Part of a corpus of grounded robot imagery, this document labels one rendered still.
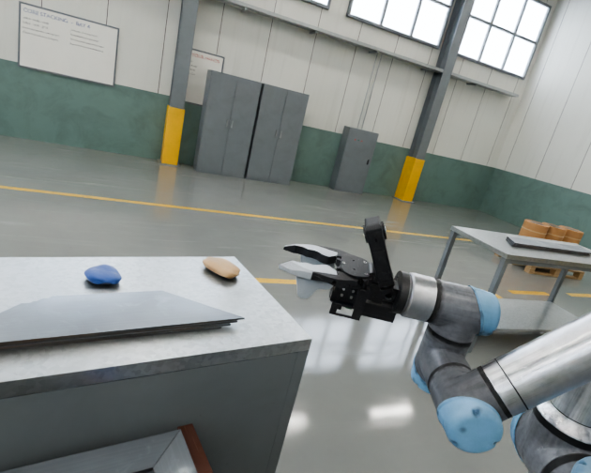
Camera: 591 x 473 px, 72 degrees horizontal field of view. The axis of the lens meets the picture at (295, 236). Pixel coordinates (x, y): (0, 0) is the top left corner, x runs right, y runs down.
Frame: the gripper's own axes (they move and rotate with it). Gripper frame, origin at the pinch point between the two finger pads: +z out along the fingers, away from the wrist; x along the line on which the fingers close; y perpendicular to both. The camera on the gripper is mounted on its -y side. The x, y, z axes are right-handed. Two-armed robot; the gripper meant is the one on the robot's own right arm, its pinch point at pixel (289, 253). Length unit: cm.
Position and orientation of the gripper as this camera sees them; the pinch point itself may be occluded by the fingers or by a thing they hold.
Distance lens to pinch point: 68.0
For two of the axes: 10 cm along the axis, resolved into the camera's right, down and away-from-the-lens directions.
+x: 1.0, -4.1, 9.1
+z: -9.7, -2.4, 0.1
